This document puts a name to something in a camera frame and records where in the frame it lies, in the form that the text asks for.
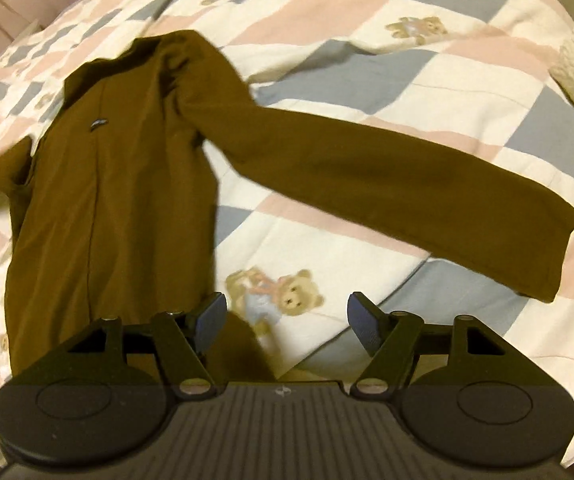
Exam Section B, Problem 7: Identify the brown long sleeve garment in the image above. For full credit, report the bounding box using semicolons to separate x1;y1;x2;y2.
0;30;574;373

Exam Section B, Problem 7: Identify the checkered teddy bear quilt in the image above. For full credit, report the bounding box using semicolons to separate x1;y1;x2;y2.
0;0;574;470

